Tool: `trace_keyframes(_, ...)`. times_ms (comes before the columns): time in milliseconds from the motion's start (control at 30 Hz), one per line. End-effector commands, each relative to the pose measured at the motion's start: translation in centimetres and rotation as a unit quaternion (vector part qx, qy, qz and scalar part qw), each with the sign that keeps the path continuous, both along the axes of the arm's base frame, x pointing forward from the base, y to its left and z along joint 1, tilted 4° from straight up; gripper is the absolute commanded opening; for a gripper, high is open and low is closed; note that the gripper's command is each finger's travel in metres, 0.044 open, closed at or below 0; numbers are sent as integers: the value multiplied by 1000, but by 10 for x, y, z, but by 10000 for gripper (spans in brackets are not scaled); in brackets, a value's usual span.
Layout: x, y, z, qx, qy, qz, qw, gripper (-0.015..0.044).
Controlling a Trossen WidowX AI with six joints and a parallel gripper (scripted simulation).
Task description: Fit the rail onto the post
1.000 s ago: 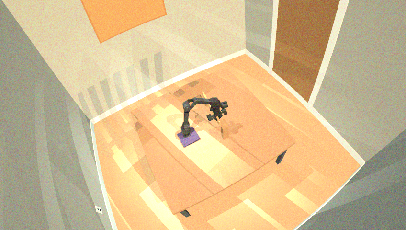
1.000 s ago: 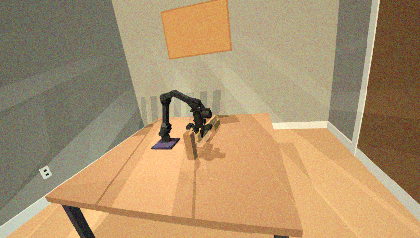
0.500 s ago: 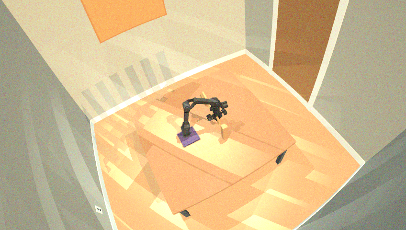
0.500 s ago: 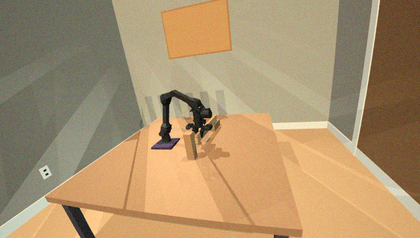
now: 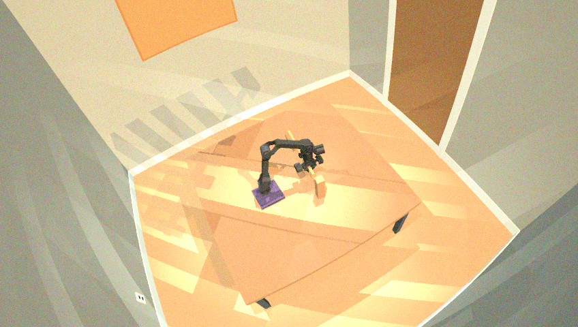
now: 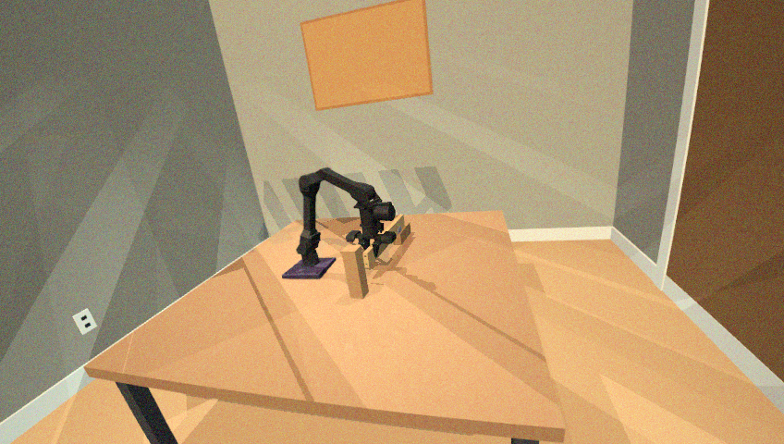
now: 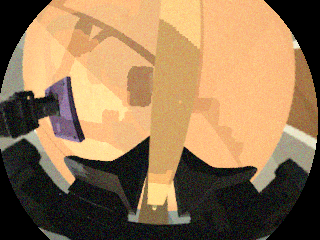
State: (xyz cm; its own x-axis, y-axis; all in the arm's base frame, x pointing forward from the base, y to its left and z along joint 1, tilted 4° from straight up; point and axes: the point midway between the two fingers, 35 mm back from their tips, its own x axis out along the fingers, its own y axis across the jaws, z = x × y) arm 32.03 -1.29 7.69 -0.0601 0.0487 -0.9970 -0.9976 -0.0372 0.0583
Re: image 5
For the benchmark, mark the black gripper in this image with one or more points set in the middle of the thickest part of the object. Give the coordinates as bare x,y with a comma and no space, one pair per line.
308,162

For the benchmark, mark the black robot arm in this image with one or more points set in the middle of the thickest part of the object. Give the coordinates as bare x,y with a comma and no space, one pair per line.
305,145

